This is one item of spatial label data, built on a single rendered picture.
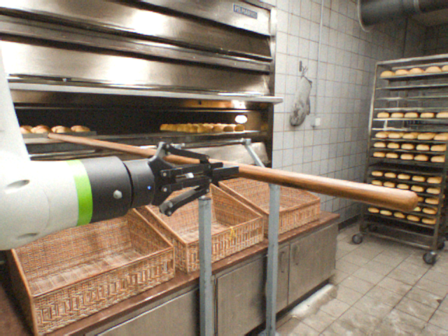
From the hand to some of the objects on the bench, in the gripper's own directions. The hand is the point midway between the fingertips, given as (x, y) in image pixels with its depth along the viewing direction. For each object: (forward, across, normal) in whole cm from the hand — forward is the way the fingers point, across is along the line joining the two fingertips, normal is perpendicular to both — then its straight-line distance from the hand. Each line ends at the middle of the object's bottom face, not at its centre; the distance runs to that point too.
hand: (221, 170), depth 59 cm
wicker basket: (+121, +62, -87) cm, 161 cm away
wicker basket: (0, +62, -86) cm, 106 cm away
